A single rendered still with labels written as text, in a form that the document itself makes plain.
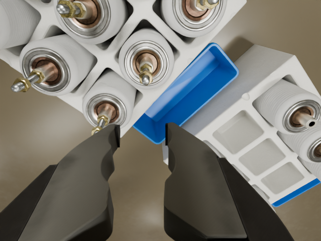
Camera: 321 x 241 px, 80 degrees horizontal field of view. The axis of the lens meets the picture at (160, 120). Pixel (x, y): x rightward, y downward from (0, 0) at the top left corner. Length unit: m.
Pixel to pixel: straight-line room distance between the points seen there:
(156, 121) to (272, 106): 0.36
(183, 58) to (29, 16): 0.29
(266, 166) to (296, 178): 0.12
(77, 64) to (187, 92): 0.37
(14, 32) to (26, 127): 0.44
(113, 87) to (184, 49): 0.16
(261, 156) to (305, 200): 0.55
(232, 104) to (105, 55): 0.30
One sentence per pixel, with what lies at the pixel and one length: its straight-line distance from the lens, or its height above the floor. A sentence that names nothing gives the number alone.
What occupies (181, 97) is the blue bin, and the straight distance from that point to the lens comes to 0.63.
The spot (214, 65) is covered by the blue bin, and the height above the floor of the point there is 0.00.
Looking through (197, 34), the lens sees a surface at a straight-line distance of 0.34.
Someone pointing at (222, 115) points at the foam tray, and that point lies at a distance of 0.49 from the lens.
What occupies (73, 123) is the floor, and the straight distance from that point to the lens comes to 0.72.
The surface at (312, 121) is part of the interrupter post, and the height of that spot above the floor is 0.28.
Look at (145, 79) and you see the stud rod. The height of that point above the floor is 0.35.
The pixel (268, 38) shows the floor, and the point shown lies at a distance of 0.68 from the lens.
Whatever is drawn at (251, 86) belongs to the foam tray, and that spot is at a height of 0.17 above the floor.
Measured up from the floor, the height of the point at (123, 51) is 0.25.
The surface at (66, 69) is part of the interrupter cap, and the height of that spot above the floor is 0.25.
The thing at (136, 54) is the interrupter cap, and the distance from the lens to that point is 0.34.
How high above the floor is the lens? 0.58
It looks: 61 degrees down
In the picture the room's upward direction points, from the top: 174 degrees clockwise
